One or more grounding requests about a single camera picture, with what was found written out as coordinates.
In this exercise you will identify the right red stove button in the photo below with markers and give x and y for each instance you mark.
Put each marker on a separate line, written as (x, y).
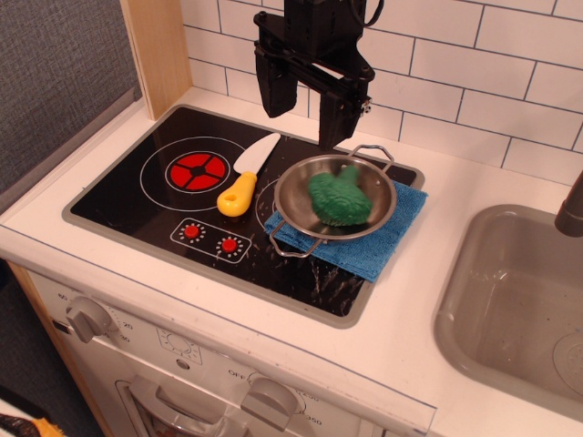
(229, 245)

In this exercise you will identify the left red stove button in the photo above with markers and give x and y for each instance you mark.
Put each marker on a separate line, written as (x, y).
(191, 231)

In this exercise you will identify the grey toy sink basin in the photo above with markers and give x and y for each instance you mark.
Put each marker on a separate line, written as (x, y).
(511, 312)

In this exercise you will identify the yellow handled toy knife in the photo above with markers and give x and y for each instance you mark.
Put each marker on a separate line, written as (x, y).
(236, 200)

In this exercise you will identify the grey oven knob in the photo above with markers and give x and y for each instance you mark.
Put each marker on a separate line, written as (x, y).
(270, 402)
(87, 318)

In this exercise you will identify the left grey oven knob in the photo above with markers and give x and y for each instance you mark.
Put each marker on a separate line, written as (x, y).
(87, 318)

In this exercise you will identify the blue microfiber cloth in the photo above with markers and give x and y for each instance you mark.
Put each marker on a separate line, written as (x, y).
(367, 256)

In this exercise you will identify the red stove button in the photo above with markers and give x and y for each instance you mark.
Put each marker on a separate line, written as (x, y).
(191, 231)
(229, 245)

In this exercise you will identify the orange black object corner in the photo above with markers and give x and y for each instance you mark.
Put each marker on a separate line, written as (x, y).
(21, 427)

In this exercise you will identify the right grey oven knob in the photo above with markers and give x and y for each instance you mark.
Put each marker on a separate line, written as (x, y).
(270, 402)

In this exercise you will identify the black toy stovetop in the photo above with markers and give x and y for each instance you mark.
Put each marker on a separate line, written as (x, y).
(171, 178)

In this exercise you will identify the light wooden post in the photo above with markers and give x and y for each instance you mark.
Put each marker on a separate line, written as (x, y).
(157, 39)

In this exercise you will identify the grey oven door handle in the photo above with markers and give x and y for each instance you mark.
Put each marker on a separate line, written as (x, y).
(162, 417)

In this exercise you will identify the stainless steel pan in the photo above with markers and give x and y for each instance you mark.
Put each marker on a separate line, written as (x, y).
(294, 203)

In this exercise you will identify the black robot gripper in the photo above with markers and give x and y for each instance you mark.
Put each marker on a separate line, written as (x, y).
(315, 42)

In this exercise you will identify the green toy broccoli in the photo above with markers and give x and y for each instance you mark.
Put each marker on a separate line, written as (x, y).
(337, 200)

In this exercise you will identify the grey toy faucet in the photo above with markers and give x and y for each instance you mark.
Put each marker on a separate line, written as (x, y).
(569, 219)

